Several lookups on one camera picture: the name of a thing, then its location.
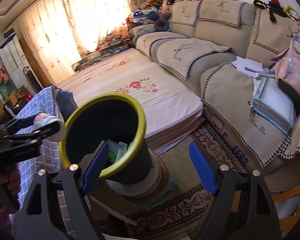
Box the white red-label bottle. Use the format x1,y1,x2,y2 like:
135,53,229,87
33,113,66,142

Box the white milk carton box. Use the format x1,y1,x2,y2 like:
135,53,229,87
115,142,128,162

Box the yellow-rimmed black trash bin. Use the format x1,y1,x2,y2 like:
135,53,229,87
59,93,152,184

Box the red fire extinguisher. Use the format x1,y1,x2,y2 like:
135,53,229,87
22,93,33,102

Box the blue checkered tablecloth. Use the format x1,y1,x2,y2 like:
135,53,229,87
8,86,79,238

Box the black tower fan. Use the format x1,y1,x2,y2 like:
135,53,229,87
23,66,43,93

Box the patterned red rug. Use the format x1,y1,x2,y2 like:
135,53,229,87
91,121,247,239

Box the clear document folder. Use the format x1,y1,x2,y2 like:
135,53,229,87
250,76,295,134

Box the cream floral curtains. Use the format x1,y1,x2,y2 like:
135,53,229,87
13,0,144,85

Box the floral white mattress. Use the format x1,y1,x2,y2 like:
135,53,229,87
57,49,204,154

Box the cluttered glass low table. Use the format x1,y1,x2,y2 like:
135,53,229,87
71,34,130,72

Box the white loose papers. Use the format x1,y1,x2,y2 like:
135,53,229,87
231,56,264,78

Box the pink school backpack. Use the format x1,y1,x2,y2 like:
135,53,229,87
272,35,300,109

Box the beige fabric sofa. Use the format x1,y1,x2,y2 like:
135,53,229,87
128,0,300,193

